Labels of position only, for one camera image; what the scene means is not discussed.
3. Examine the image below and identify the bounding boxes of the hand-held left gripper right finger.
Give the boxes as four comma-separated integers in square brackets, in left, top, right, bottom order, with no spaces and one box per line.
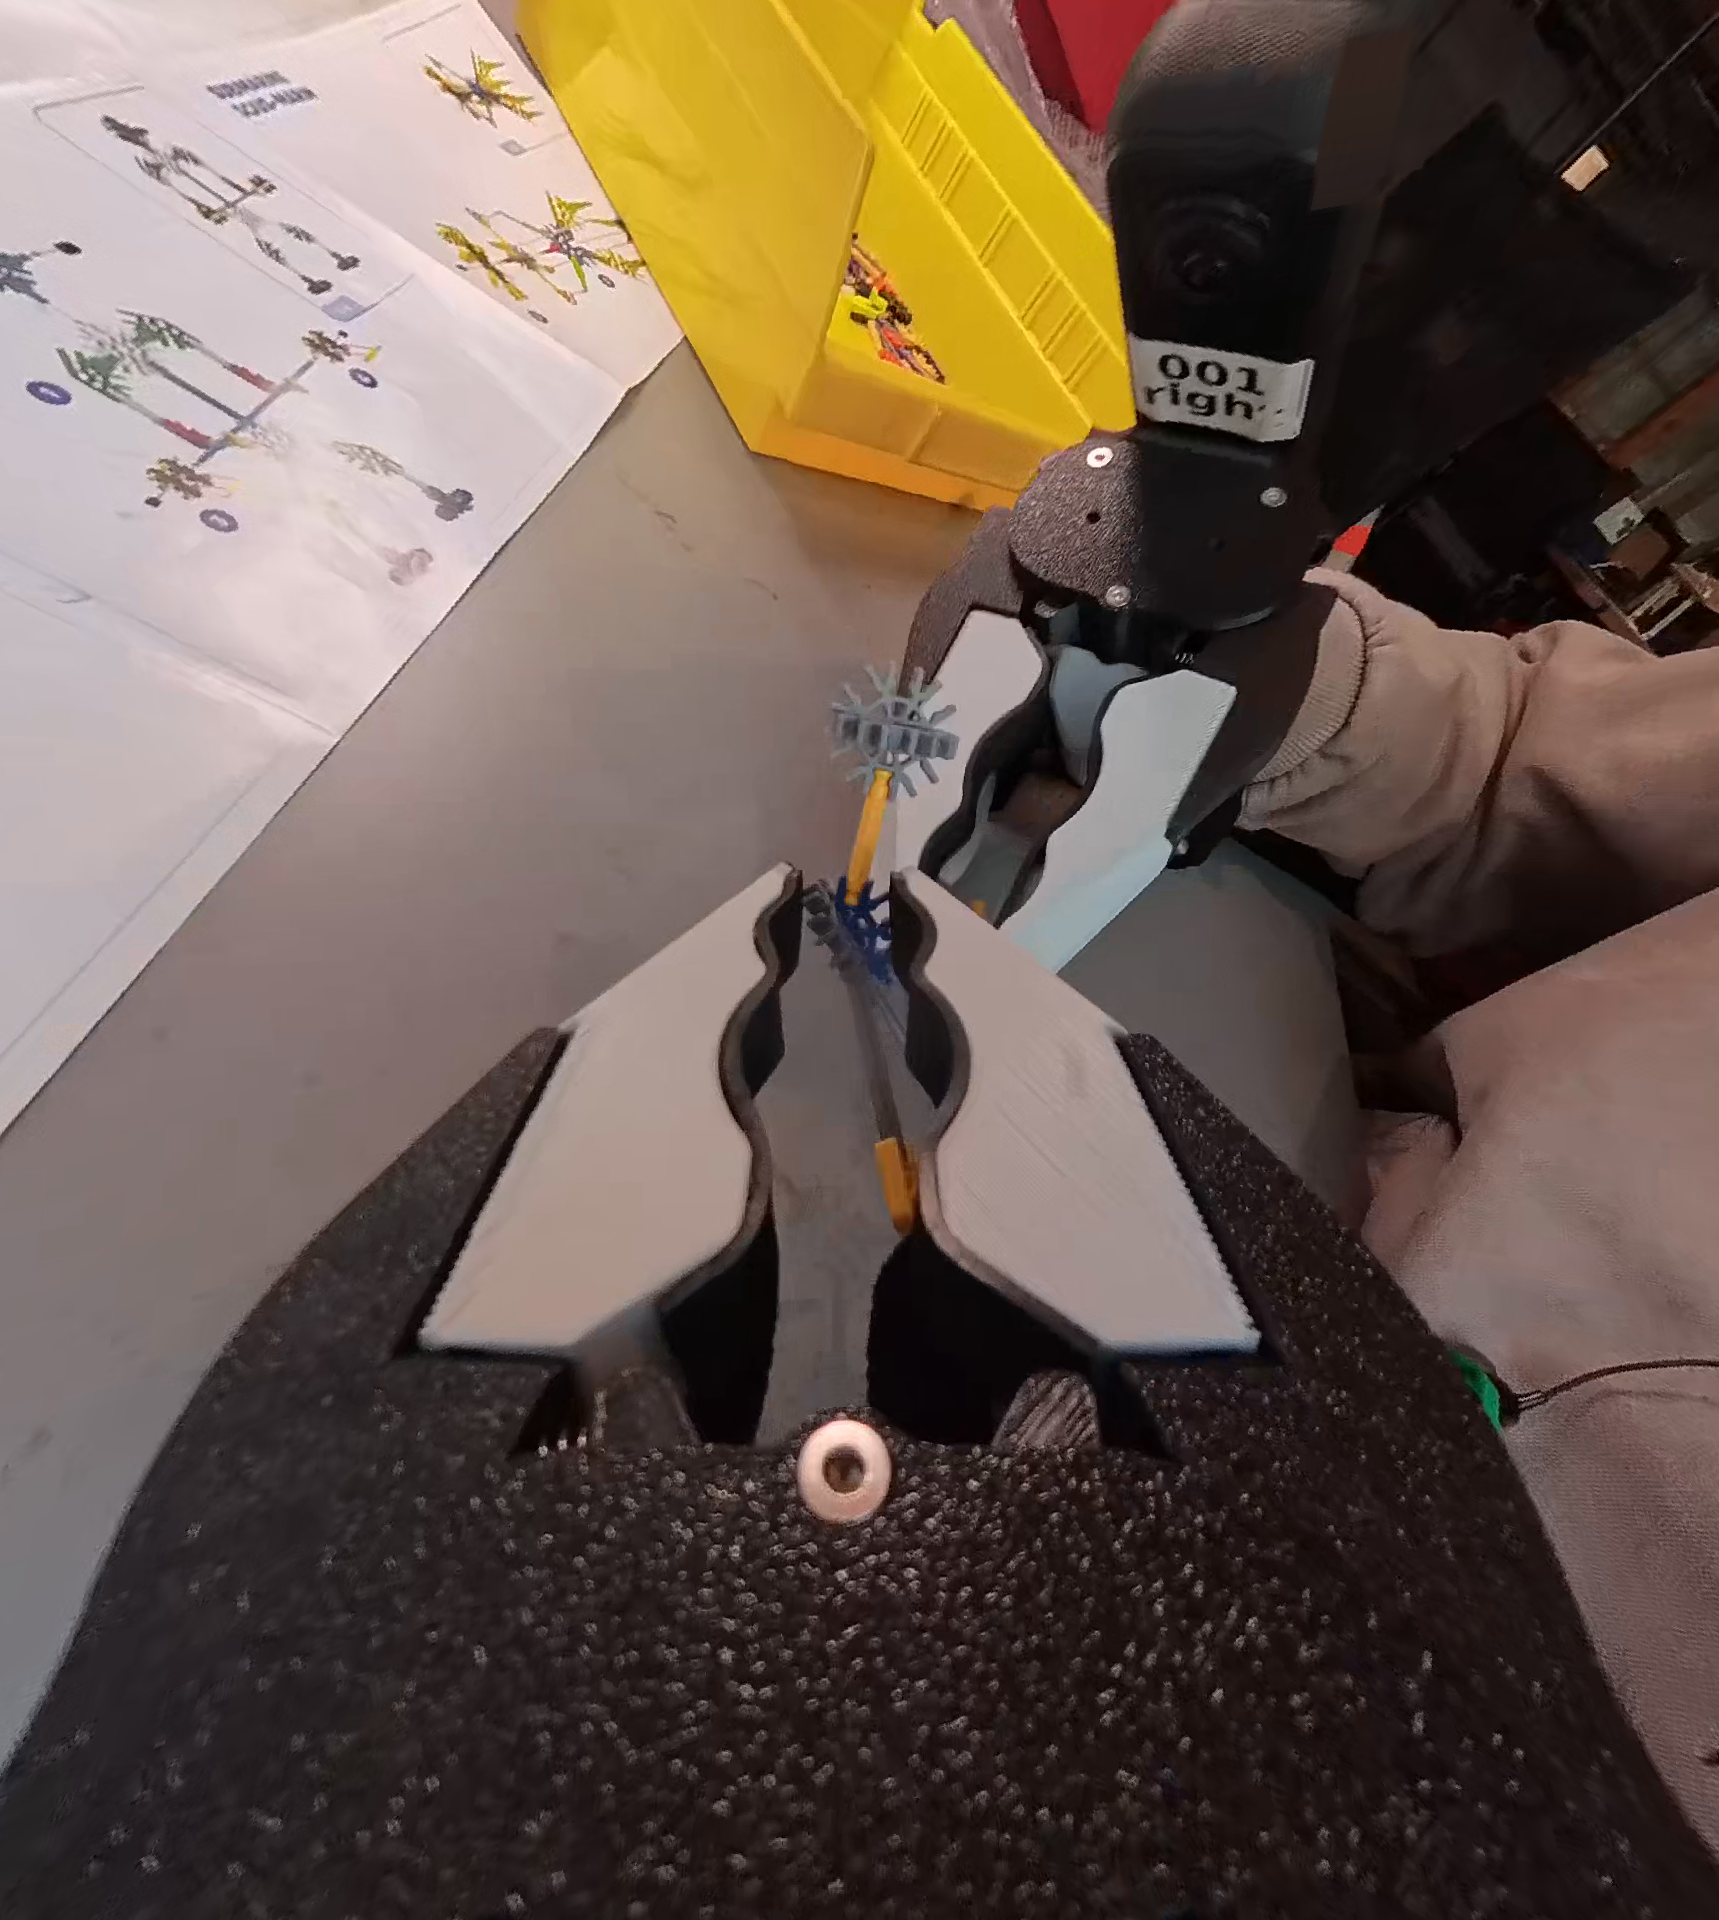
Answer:
[890,865,1264,1359]

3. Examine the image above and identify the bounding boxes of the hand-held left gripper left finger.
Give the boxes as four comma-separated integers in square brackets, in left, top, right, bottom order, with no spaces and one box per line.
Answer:
[420,861,804,1359]

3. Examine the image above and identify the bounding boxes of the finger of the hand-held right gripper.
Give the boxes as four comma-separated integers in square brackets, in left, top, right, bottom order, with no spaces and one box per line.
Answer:
[1012,666,1240,971]
[920,605,1060,919]

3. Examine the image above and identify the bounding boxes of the multicolour rod connector toy figure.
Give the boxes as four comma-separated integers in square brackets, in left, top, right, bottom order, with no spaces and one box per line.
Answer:
[796,664,964,1239]

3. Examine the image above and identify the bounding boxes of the person's right forearm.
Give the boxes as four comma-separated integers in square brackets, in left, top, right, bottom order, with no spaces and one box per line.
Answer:
[1238,565,1719,961]

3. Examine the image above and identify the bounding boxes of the scattered small toy parts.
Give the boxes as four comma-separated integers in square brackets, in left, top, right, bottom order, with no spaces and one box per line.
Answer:
[826,235,952,389]

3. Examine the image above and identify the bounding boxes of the person's beige fleece clothing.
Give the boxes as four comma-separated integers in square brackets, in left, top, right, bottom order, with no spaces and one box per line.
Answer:
[1362,840,1719,1920]

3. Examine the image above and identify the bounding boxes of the yellow parts bin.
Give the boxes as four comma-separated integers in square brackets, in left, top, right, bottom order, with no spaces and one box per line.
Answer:
[514,0,1144,516]

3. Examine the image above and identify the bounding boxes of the white instruction sheet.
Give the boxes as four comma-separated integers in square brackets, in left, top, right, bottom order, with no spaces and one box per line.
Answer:
[0,0,684,1253]

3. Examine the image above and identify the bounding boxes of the black cable with round plug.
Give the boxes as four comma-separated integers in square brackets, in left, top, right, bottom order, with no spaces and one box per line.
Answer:
[1490,1354,1719,1427]

